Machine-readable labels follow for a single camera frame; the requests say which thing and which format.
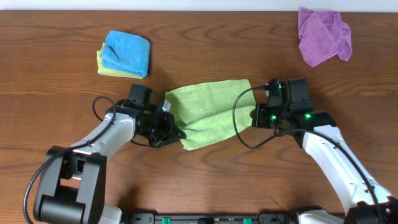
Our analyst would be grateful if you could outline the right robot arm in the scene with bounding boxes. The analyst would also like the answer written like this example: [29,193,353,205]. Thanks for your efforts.
[251,87,397,223]

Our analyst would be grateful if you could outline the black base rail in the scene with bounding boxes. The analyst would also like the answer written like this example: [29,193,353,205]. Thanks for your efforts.
[123,207,346,224]

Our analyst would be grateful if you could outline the right black cable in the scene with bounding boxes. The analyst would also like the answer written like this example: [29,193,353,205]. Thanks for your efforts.
[232,85,383,224]

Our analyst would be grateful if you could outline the folded yellow-green cloth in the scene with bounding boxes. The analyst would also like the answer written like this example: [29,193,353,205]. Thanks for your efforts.
[96,43,143,80]

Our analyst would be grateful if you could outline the light green microfiber cloth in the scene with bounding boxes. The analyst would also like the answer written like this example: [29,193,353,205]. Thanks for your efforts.
[165,79,256,151]

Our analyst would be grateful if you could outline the black cable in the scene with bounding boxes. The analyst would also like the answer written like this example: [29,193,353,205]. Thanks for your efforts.
[22,95,150,224]
[232,85,383,224]

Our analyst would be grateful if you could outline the left black cable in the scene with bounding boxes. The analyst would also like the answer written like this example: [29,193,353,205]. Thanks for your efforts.
[22,95,150,224]

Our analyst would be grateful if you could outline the crumpled purple cloth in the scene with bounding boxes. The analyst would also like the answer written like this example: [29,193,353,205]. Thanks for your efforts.
[297,7,353,67]

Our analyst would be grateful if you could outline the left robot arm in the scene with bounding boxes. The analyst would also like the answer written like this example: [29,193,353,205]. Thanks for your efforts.
[33,100,186,224]

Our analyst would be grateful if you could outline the folded blue cloth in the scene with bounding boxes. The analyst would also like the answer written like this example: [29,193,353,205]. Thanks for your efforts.
[99,30,150,78]

